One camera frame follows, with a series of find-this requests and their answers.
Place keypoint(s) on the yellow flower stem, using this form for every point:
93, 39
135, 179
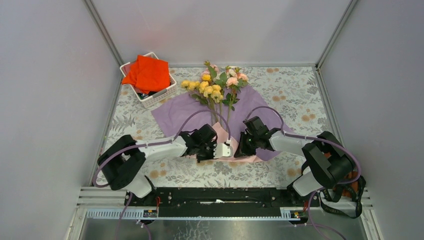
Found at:
207, 93

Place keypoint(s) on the brown cloth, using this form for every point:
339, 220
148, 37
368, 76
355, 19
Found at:
350, 190

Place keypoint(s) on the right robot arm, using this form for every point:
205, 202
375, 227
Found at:
328, 161

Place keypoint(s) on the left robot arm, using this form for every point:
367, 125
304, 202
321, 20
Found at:
122, 162

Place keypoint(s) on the floral table cloth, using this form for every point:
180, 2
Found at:
292, 91

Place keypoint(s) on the pink flower stem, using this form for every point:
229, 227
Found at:
212, 71

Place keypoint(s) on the orange cloth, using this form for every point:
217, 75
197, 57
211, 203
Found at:
148, 74

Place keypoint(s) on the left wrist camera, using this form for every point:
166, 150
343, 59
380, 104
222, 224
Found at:
223, 150

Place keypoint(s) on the white plastic basket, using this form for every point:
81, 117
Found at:
150, 100

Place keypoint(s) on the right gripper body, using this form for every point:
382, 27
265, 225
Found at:
255, 137

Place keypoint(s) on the pink white rose stems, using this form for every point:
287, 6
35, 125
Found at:
234, 80

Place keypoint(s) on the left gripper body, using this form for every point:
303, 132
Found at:
205, 151

